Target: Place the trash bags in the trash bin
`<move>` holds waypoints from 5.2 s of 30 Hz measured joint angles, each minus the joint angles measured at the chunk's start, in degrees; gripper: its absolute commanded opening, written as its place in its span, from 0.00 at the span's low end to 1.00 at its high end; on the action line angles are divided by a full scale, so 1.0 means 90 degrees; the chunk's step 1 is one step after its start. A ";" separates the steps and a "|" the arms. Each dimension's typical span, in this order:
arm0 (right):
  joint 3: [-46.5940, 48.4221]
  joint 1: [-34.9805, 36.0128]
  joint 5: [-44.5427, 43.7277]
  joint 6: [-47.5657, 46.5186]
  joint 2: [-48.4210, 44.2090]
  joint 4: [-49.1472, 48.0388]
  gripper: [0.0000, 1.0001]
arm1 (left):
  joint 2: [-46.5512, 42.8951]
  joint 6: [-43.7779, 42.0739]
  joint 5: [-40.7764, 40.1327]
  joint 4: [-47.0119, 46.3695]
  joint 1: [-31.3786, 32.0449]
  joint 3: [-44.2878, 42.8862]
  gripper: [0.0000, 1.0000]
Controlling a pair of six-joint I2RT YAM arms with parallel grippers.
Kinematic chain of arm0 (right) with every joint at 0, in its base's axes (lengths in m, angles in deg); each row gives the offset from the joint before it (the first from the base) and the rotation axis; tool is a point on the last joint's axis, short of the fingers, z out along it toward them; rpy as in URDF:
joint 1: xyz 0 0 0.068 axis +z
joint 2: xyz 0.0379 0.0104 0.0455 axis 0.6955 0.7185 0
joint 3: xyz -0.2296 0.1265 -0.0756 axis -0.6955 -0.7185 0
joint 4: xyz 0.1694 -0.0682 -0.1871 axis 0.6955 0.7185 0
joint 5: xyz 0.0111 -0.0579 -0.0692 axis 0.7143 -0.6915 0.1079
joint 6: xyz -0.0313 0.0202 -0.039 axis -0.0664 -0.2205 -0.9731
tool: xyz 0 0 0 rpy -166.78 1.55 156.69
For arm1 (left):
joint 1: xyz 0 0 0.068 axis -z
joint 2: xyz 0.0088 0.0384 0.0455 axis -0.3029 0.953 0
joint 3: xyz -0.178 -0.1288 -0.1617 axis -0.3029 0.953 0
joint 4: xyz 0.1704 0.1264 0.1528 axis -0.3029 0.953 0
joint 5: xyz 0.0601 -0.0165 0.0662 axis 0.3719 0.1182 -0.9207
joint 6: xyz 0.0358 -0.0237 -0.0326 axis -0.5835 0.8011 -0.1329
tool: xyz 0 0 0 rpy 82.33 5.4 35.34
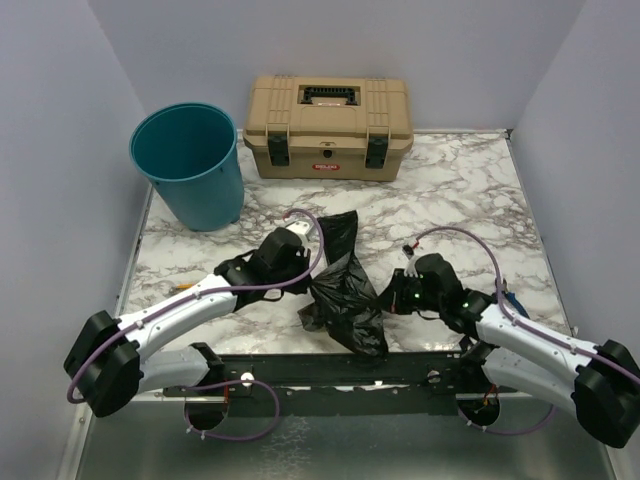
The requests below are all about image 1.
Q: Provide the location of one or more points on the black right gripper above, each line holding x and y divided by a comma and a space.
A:
392, 297

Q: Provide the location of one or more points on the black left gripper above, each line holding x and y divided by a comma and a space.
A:
303, 258

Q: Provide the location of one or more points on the black plastic trash bag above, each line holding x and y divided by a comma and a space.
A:
344, 298

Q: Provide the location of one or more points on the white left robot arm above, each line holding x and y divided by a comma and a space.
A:
113, 359

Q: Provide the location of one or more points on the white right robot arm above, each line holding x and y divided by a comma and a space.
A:
597, 384

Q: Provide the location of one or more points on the teal plastic trash bin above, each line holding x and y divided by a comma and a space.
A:
188, 152

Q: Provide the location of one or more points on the tan plastic toolbox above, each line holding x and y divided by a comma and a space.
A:
328, 127

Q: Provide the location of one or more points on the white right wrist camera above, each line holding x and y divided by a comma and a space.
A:
409, 250

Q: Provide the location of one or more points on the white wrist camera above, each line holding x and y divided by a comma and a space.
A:
302, 228
409, 250

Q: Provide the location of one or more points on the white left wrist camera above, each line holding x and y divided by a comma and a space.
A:
302, 228

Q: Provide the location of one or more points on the blue-handled pliers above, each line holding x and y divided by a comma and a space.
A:
512, 300

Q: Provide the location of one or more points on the black front mounting rail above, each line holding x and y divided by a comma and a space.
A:
339, 384

